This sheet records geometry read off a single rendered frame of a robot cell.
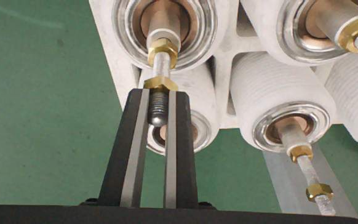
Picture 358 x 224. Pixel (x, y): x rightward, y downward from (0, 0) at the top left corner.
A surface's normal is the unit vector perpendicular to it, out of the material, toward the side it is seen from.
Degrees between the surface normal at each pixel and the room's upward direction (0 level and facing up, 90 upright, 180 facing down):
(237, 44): 0
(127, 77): 0
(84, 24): 0
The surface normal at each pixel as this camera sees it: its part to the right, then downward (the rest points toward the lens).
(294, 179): -0.06, -0.73
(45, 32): 0.00, 0.69
